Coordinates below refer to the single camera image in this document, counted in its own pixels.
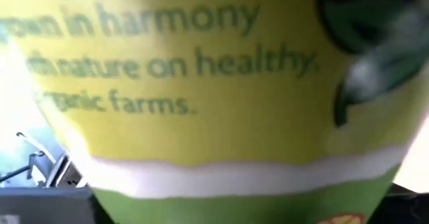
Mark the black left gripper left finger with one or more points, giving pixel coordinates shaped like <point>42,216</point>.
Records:
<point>43,205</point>

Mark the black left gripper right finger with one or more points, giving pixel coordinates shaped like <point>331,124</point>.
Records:
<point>402,207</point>

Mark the Panda Puffs cereal box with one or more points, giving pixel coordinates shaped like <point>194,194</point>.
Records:
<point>201,133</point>

